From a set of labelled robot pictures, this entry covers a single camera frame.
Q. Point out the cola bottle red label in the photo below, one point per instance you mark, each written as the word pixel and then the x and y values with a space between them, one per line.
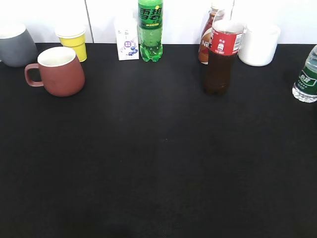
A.
pixel 225 43

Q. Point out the grey ceramic mug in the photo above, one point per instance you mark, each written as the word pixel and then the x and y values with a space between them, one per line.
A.
pixel 17 47

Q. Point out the small white milk carton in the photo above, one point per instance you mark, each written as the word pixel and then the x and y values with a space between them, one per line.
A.
pixel 127 39

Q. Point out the yellow paper cup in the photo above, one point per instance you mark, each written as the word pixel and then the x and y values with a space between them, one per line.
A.
pixel 73 36

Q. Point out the brown nescafe coffee bottle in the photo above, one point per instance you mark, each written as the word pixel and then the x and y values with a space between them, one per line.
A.
pixel 203 55

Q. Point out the water bottle green label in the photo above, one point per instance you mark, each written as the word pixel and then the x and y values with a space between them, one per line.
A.
pixel 305 87

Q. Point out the red ceramic mug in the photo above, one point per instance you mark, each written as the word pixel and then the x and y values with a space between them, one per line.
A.
pixel 60 70

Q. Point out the green sprite bottle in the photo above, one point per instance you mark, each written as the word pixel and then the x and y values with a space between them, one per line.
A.
pixel 150 21

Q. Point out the white ceramic mug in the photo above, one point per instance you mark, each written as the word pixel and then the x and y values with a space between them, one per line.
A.
pixel 259 43

